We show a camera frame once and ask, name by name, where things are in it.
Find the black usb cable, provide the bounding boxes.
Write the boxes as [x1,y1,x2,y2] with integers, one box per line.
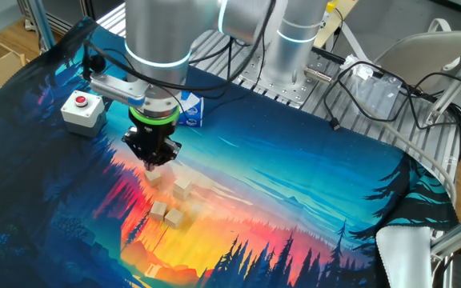
[322,59,461,133]

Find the blue tissue pack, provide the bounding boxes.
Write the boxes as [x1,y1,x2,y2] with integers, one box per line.
[176,90,206,128]

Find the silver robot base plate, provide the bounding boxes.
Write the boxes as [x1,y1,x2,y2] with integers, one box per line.
[238,59,335,109]

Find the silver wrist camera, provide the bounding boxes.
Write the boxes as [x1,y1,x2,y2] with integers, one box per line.
[89,74,148,108]

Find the beige board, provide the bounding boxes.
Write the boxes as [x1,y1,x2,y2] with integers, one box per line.
[313,0,359,49]

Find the grey emergency stop button box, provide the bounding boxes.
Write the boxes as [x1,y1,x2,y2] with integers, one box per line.
[60,90,108,139]

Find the colourful forest sunset mat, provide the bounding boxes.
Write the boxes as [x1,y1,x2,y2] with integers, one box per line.
[0,15,461,288]

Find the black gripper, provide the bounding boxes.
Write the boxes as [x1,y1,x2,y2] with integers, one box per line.
[121,123,182,172]

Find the aluminium frame post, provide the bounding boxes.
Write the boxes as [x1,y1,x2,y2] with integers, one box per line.
[430,206,461,288]
[425,38,461,126]
[28,0,58,52]

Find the beige chair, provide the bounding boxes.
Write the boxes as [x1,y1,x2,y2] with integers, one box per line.
[374,18,461,87]

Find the grey thick cable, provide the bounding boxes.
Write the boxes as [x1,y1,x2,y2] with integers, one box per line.
[350,102,458,207]

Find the clear plastic bag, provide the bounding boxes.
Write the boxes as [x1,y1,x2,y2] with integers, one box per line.
[340,54,406,121]

